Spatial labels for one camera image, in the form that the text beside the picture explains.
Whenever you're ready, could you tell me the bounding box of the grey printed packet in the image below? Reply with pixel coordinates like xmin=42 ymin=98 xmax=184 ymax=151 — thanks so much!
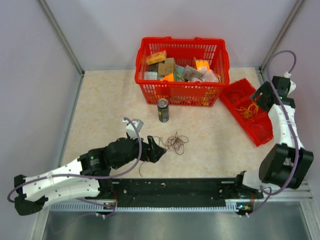
xmin=182 ymin=65 xmax=204 ymax=81

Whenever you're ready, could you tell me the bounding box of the pink wire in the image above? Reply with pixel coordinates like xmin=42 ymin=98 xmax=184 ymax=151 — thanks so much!
xmin=249 ymin=123 xmax=271 ymax=138

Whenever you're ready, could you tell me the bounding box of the red compartment tray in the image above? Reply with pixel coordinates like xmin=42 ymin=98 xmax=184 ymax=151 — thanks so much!
xmin=219 ymin=78 xmax=273 ymax=147

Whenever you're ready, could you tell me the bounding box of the clear plastic pack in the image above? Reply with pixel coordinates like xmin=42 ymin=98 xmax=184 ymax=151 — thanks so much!
xmin=144 ymin=71 xmax=158 ymax=80

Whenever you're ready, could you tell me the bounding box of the orange glowing box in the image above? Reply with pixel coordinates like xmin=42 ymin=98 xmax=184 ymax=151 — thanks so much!
xmin=194 ymin=58 xmax=210 ymax=73

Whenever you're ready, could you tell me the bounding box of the orange triangular pack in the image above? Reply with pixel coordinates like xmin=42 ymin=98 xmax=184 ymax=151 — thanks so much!
xmin=160 ymin=73 xmax=175 ymax=82

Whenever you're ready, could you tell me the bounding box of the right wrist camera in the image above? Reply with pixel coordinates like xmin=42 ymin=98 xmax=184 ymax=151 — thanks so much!
xmin=284 ymin=71 xmax=297 ymax=95

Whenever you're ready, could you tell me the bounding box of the black drink can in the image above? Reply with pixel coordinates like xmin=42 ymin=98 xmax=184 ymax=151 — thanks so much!
xmin=157 ymin=98 xmax=169 ymax=123

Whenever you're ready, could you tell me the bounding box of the red plastic shopping basket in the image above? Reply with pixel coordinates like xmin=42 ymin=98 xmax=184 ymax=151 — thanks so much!
xmin=134 ymin=36 xmax=230 ymax=107

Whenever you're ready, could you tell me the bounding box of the red wire coil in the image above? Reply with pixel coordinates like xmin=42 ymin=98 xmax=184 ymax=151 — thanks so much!
xmin=228 ymin=81 xmax=245 ymax=103

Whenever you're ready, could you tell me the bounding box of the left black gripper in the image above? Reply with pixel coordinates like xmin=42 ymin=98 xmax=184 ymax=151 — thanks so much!
xmin=112 ymin=132 xmax=166 ymax=170

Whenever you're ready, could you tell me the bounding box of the yellow snack box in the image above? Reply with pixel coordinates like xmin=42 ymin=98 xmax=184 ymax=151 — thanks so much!
xmin=146 ymin=50 xmax=167 ymax=65

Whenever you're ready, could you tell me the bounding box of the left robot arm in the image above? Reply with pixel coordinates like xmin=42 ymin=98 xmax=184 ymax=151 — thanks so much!
xmin=13 ymin=136 xmax=167 ymax=216

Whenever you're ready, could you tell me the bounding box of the brown cardboard box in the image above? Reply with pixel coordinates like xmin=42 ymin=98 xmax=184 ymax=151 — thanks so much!
xmin=157 ymin=57 xmax=177 ymax=76

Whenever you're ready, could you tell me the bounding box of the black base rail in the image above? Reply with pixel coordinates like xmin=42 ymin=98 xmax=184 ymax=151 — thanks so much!
xmin=96 ymin=178 xmax=263 ymax=208

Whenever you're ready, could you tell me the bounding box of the wire bundle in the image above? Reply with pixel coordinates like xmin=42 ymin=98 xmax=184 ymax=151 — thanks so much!
xmin=138 ymin=131 xmax=190 ymax=178

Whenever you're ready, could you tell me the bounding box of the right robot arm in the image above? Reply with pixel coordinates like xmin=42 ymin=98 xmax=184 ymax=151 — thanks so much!
xmin=233 ymin=75 xmax=314 ymax=198

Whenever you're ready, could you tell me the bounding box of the yellow wire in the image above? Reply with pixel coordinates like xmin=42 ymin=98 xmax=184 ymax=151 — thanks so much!
xmin=234 ymin=99 xmax=261 ymax=120

